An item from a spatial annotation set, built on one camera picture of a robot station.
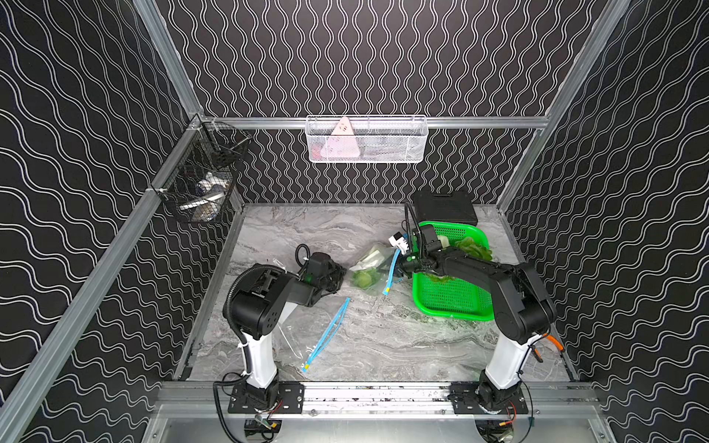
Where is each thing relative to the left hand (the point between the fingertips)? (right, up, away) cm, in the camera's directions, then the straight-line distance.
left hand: (349, 263), depth 97 cm
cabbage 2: (+34, +8, +2) cm, 35 cm away
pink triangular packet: (-2, +40, -8) cm, 41 cm away
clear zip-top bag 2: (-14, -21, -11) cm, 27 cm away
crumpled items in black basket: (-43, +22, -12) cm, 50 cm away
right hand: (+9, -1, -8) cm, 12 cm away
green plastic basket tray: (+36, -12, -4) cm, 38 cm away
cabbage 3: (+39, +6, -7) cm, 40 cm away
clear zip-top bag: (+12, +2, -8) cm, 14 cm away
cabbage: (+6, -5, -5) cm, 9 cm away
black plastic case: (+45, +21, +17) cm, 52 cm away
